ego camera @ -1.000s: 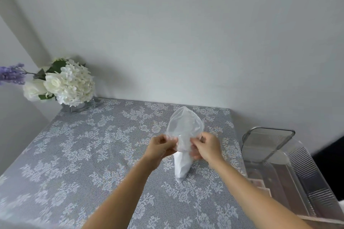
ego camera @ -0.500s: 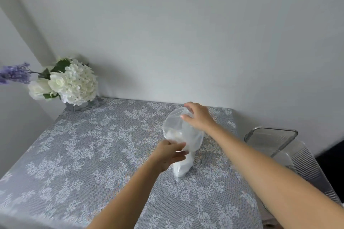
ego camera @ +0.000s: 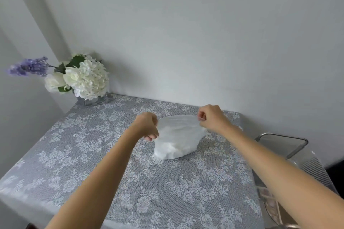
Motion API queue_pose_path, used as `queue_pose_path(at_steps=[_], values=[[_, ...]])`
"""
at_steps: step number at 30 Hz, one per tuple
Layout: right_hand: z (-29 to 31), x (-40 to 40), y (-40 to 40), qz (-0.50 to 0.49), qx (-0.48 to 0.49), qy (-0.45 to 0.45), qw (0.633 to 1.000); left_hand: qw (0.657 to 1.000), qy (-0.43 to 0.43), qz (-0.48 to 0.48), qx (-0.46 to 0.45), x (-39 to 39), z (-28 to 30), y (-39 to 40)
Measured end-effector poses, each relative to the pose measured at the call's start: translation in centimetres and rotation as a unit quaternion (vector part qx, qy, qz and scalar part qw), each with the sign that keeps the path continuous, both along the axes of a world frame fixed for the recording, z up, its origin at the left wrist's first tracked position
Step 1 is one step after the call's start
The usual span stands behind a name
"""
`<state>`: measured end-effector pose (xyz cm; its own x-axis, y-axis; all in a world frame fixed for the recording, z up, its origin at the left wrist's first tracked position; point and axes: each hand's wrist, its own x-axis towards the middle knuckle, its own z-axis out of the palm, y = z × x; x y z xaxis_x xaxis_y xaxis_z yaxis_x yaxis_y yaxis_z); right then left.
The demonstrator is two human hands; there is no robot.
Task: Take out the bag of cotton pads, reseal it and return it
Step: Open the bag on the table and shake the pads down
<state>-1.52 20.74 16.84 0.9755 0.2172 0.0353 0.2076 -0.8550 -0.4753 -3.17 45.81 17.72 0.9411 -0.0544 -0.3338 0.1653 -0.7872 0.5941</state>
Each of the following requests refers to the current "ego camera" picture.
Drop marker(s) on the person's right hand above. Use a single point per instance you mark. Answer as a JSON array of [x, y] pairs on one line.
[[213, 117]]

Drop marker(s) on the person's left hand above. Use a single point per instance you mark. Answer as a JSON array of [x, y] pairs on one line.
[[146, 125]]

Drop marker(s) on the clear plastic bag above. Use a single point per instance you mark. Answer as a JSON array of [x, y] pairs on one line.
[[177, 140]]

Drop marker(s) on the clear plastic storage bin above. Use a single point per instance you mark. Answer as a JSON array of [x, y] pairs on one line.
[[314, 167]]

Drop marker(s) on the person's left forearm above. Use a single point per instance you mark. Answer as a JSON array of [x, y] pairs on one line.
[[96, 183]]

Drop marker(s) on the person's right forearm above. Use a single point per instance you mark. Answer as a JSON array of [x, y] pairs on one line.
[[282, 180]]

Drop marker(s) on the clear glass vase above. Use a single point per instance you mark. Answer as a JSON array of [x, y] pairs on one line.
[[94, 100]]

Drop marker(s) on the white flower bouquet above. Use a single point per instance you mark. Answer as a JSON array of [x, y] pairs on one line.
[[86, 78]]

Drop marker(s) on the grey floral lace tablecloth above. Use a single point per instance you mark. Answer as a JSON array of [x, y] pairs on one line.
[[67, 156]]

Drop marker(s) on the pink patterned cards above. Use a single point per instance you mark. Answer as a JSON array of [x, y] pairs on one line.
[[270, 204]]

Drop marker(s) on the purple lavender sprig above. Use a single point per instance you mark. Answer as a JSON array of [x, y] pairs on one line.
[[29, 66]]

